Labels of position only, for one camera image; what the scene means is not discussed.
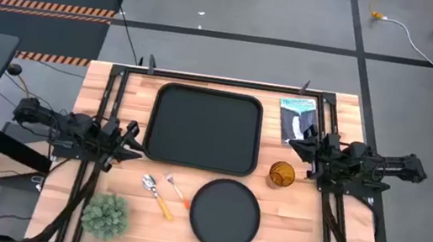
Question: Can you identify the fork with orange handle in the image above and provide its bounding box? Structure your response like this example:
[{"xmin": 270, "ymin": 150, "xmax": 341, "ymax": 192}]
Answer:
[{"xmin": 161, "ymin": 171, "xmax": 195, "ymax": 211}]

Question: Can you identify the green artificial plant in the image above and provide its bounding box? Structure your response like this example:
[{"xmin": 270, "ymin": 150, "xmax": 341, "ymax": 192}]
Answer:
[{"xmin": 77, "ymin": 190, "xmax": 134, "ymax": 242}]

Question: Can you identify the black aluminium table frame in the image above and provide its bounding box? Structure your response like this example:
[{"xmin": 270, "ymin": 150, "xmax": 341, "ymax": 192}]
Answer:
[{"xmin": 29, "ymin": 54, "xmax": 406, "ymax": 242}]

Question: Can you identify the black cable bundle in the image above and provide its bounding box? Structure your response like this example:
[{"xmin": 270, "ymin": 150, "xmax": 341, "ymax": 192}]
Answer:
[
  {"xmin": 316, "ymin": 191, "xmax": 387, "ymax": 242},
  {"xmin": 32, "ymin": 152, "xmax": 106, "ymax": 242}
]

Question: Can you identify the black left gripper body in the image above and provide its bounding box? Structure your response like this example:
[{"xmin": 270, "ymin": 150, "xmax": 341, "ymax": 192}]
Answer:
[{"xmin": 95, "ymin": 115, "xmax": 133, "ymax": 175}]

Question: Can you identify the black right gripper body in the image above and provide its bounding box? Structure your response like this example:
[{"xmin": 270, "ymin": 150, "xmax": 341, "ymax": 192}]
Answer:
[{"xmin": 309, "ymin": 130, "xmax": 346, "ymax": 184}]

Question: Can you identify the teal and black magazine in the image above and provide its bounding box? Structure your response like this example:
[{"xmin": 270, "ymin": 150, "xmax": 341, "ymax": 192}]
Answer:
[{"xmin": 274, "ymin": 94, "xmax": 323, "ymax": 150}]

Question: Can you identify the spoon with yellow handle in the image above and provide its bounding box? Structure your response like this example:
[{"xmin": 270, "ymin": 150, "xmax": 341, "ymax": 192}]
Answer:
[{"xmin": 136, "ymin": 172, "xmax": 182, "ymax": 223}]

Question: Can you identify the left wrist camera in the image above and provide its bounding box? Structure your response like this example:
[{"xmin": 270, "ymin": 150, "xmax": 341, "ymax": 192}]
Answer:
[{"xmin": 101, "ymin": 115, "xmax": 122, "ymax": 136}]

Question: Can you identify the black rectangular tray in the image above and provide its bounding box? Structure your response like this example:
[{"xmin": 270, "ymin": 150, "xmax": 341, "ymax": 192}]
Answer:
[{"xmin": 140, "ymin": 79, "xmax": 267, "ymax": 179}]

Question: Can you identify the black table clamp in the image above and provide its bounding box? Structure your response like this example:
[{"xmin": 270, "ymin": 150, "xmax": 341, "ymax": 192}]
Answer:
[
  {"xmin": 298, "ymin": 78, "xmax": 312, "ymax": 97},
  {"xmin": 146, "ymin": 53, "xmax": 160, "ymax": 76}
]

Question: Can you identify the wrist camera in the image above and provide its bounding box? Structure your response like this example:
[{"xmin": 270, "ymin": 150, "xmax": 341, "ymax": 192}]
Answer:
[
  {"xmin": 101, "ymin": 115, "xmax": 122, "ymax": 136},
  {"xmin": 321, "ymin": 131, "xmax": 344, "ymax": 155}
]

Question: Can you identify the amber glass cup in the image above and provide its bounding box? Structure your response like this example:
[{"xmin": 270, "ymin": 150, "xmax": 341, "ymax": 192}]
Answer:
[{"xmin": 266, "ymin": 159, "xmax": 298, "ymax": 190}]

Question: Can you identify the black round plate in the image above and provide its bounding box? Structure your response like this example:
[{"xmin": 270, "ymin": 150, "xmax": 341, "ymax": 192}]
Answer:
[{"xmin": 184, "ymin": 174, "xmax": 266, "ymax": 242}]

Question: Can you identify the yellow cable with plug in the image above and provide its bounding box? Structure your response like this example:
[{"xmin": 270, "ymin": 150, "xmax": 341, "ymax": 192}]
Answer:
[{"xmin": 367, "ymin": 0, "xmax": 388, "ymax": 22}]

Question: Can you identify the yellow thin cable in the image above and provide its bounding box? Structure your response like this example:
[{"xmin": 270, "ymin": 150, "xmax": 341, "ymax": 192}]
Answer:
[{"xmin": 11, "ymin": 73, "xmax": 34, "ymax": 99}]

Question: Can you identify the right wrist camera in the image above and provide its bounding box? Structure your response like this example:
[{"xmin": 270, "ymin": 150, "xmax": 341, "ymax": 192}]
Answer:
[{"xmin": 321, "ymin": 131, "xmax": 344, "ymax": 155}]

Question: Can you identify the long black floor cable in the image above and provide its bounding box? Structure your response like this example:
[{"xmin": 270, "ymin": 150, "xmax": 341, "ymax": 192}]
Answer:
[{"xmin": 88, "ymin": 0, "xmax": 149, "ymax": 66}]

